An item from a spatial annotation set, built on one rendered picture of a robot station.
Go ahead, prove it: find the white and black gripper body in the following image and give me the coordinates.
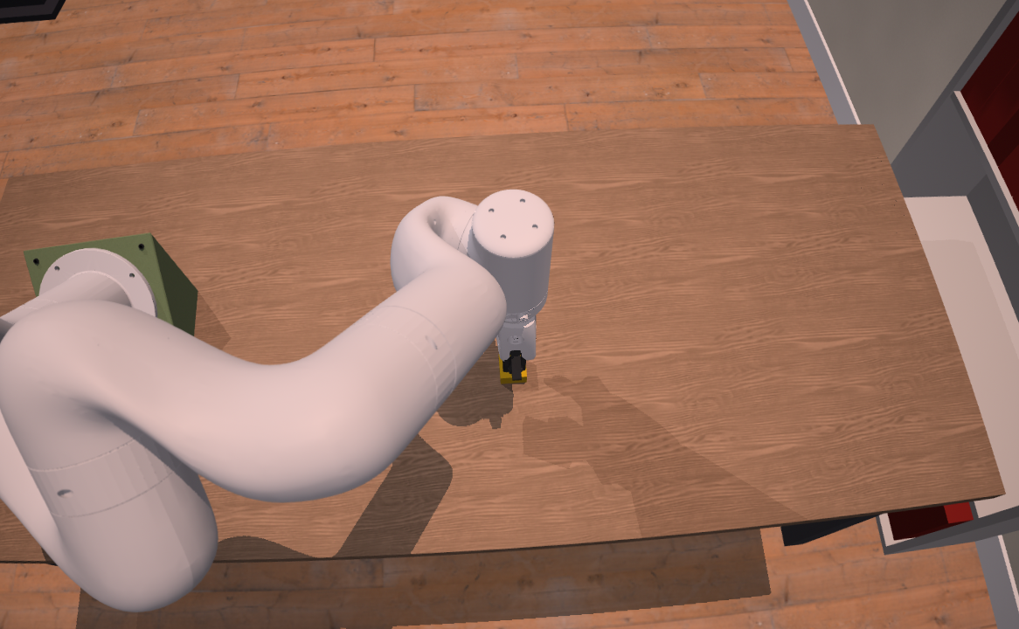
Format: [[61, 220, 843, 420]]
[[496, 316, 537, 361]]

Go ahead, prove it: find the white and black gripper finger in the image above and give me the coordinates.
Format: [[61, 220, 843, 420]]
[[503, 350, 526, 381]]

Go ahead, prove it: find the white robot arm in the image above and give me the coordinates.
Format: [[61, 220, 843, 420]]
[[0, 190, 554, 612]]

